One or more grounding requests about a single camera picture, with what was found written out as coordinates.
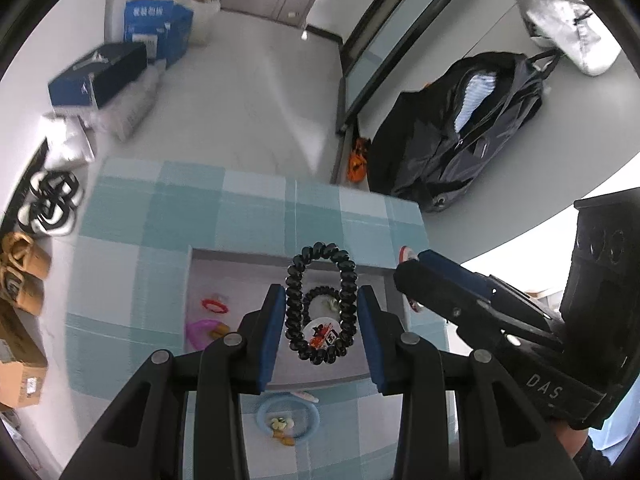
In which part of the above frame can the purple ring bracelet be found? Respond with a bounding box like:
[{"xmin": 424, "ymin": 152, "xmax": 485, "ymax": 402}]
[{"xmin": 184, "ymin": 317, "xmax": 232, "ymax": 354}]

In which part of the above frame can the red flower hair clip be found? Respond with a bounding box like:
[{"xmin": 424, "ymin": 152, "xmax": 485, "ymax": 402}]
[{"xmin": 201, "ymin": 297, "xmax": 229, "ymax": 314}]

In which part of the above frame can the small green flower clip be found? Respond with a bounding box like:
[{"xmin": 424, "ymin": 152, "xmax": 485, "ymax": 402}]
[{"xmin": 270, "ymin": 417, "xmax": 295, "ymax": 432}]

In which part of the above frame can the light blue ring bracelet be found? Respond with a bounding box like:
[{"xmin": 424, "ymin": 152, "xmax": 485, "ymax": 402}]
[{"xmin": 255, "ymin": 391, "xmax": 321, "ymax": 441}]

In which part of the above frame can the grey cardboard box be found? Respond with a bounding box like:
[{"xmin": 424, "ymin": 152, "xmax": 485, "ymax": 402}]
[{"xmin": 184, "ymin": 245, "xmax": 417, "ymax": 392}]

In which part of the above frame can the large black spiral hair tie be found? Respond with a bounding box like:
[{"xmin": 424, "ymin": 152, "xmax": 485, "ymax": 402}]
[{"xmin": 284, "ymin": 242, "xmax": 359, "ymax": 366}]

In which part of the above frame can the small black spiral hair tie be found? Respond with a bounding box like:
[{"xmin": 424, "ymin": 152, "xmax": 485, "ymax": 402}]
[{"xmin": 300, "ymin": 285, "xmax": 344, "ymax": 326}]

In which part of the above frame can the teal plaid tablecloth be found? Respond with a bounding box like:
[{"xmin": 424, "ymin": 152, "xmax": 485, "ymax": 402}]
[{"xmin": 62, "ymin": 158, "xmax": 428, "ymax": 479}]

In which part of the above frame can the black backpack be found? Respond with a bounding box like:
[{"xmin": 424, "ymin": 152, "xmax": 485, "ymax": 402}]
[{"xmin": 367, "ymin": 48, "xmax": 562, "ymax": 212}]

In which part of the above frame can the orange toy figure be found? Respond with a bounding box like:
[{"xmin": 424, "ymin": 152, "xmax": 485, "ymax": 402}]
[{"xmin": 346, "ymin": 136, "xmax": 371, "ymax": 183}]

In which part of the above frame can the brown cardboard box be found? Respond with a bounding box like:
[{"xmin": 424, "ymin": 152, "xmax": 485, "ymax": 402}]
[{"xmin": 0, "ymin": 299, "xmax": 49, "ymax": 411}]

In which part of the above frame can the tan suede shoe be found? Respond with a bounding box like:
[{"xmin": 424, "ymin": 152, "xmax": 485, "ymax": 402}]
[
  {"xmin": 1, "ymin": 232, "xmax": 51, "ymax": 280},
  {"xmin": 1, "ymin": 266, "xmax": 43, "ymax": 316}
]

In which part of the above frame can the clear plastic wrapped package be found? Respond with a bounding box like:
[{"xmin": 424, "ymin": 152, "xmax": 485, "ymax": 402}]
[{"xmin": 90, "ymin": 65, "xmax": 164, "ymax": 142}]

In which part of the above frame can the silver white tote bag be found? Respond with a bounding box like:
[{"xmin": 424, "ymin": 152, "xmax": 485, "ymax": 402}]
[{"xmin": 515, "ymin": 0, "xmax": 622, "ymax": 77}]

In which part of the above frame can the white plastic pouch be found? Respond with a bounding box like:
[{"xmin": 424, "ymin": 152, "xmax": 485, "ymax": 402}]
[{"xmin": 42, "ymin": 114, "xmax": 96, "ymax": 170}]

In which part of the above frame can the black framed glass door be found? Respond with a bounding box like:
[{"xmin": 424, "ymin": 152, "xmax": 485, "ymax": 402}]
[{"xmin": 330, "ymin": 0, "xmax": 452, "ymax": 184}]

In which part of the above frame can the dark blue shoe box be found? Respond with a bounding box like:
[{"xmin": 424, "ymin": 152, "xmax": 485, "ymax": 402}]
[{"xmin": 48, "ymin": 42, "xmax": 148, "ymax": 110}]

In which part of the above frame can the bright blue cardboard box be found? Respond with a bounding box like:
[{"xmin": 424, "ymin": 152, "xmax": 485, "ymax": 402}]
[{"xmin": 122, "ymin": 0, "xmax": 194, "ymax": 68}]

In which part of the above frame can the white plastic bag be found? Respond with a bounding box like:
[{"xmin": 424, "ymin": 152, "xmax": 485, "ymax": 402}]
[{"xmin": 174, "ymin": 0, "xmax": 220, "ymax": 46}]

